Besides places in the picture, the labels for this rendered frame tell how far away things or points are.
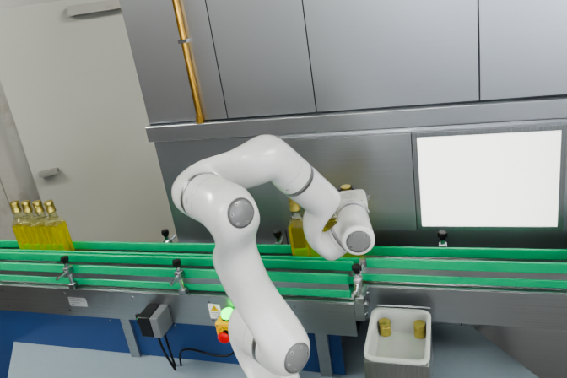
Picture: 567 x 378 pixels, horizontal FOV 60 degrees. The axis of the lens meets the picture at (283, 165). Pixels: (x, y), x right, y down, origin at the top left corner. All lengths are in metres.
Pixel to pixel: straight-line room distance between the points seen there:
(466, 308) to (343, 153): 0.60
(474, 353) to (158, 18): 1.54
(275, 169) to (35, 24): 2.75
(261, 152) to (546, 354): 1.36
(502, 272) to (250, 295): 0.81
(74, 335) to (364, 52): 1.54
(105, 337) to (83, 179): 1.82
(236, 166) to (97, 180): 2.78
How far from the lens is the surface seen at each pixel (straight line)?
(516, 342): 2.01
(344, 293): 1.57
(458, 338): 1.91
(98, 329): 2.12
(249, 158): 1.02
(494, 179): 1.65
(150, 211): 3.87
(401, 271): 1.62
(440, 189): 1.65
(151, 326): 1.81
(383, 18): 1.55
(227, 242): 0.95
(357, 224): 1.25
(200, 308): 1.77
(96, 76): 3.62
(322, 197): 1.14
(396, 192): 1.66
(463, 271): 1.60
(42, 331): 2.32
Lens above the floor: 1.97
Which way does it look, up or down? 19 degrees down
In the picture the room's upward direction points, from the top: 9 degrees counter-clockwise
